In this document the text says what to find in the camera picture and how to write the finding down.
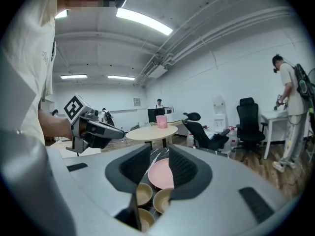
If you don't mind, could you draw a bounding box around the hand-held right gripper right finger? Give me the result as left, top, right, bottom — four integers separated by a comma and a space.
147, 143, 300, 236

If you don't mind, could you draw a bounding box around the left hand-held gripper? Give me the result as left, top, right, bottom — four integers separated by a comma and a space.
63, 94, 125, 157

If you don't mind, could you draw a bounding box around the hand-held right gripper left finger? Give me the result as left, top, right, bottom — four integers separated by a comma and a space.
46, 143, 152, 236

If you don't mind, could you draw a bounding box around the tan bowl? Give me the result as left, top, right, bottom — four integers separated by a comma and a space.
153, 187, 173, 215
135, 182, 154, 207
137, 207, 157, 233

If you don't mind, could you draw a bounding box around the person's left forearm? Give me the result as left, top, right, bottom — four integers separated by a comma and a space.
37, 108, 73, 142

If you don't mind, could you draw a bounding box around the small black backpack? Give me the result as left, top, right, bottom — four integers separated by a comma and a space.
104, 111, 115, 126

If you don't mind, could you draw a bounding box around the round beige table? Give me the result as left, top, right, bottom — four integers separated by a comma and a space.
125, 124, 179, 150

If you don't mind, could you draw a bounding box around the black monitor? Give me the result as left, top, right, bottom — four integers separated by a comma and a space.
147, 107, 165, 123

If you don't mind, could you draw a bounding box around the pink box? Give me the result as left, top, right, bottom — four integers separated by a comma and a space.
156, 115, 168, 129

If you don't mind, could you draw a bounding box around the pink plate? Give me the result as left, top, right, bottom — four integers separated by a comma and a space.
148, 158, 176, 190

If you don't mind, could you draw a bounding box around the clear water jug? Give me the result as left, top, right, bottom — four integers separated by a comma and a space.
228, 125, 238, 150

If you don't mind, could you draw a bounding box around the reclined black office chair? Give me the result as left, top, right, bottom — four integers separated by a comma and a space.
182, 112, 231, 153

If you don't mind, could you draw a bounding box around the ceiling air conditioner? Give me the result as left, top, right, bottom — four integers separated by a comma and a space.
147, 64, 168, 80

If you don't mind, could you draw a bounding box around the upright black office chair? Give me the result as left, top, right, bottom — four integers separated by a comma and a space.
235, 97, 268, 158

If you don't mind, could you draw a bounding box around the white water dispenser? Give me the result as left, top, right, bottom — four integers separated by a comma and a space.
212, 94, 227, 133

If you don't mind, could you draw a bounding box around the white table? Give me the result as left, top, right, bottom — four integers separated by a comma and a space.
259, 109, 291, 160

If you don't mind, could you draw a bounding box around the person's cream t-shirt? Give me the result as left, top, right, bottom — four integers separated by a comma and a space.
0, 0, 58, 146

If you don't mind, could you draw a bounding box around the large black backpack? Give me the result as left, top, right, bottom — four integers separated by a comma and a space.
293, 63, 315, 113

